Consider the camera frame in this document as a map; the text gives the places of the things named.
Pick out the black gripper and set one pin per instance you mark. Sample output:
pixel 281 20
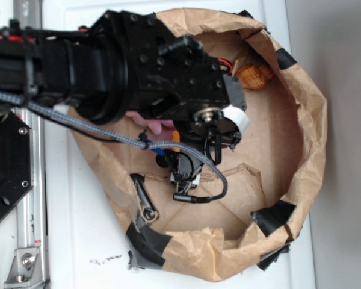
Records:
pixel 206 104

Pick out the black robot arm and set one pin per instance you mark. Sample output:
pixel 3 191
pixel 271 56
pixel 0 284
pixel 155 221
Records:
pixel 124 62

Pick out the pink plush bunny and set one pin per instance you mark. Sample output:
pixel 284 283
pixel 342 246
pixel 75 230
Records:
pixel 155 126

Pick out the brown paper bag bin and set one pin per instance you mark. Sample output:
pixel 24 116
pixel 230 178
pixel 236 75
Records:
pixel 274 174

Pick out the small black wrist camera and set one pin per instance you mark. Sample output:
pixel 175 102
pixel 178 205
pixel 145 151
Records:
pixel 185 169

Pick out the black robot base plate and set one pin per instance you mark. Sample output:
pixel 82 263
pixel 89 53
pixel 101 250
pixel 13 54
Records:
pixel 15 162

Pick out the aluminium extrusion rail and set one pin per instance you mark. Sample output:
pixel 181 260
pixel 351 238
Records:
pixel 31 210

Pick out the metal corner bracket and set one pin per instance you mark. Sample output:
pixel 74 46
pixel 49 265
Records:
pixel 26 269

